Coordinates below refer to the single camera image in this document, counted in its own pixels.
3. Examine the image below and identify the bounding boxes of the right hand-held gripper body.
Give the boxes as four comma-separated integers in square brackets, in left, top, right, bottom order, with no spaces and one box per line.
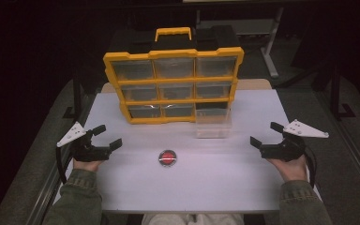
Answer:
[259,118,330,163]

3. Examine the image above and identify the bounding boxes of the person's left hand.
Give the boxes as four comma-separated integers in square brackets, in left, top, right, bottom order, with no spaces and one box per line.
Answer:
[72,157,105,173]

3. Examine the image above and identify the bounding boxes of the red round cap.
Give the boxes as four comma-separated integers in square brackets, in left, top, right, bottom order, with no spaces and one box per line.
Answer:
[157,149,178,168]

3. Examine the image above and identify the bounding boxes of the black cable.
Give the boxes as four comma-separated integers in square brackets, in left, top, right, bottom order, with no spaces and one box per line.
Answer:
[54,145,68,186]
[304,145,319,189]

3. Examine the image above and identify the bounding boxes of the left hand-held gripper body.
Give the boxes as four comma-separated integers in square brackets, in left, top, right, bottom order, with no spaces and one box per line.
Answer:
[56,121,113,163]

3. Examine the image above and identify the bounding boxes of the clear plastic drawer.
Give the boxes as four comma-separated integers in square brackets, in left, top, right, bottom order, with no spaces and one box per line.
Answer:
[194,102,233,140]

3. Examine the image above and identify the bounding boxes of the person's legs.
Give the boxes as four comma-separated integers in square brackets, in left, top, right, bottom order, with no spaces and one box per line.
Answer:
[141,212,246,225]

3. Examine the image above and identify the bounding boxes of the black metal stand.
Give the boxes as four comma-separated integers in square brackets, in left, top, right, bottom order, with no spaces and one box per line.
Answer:
[328,60,356,121]
[62,76,84,120]

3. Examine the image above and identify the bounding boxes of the person's right hand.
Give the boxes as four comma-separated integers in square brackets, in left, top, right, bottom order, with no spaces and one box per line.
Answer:
[266,154,309,184]

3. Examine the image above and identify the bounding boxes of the yellow drawer organizer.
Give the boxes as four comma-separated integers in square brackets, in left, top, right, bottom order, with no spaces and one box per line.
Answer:
[102,26,246,126]

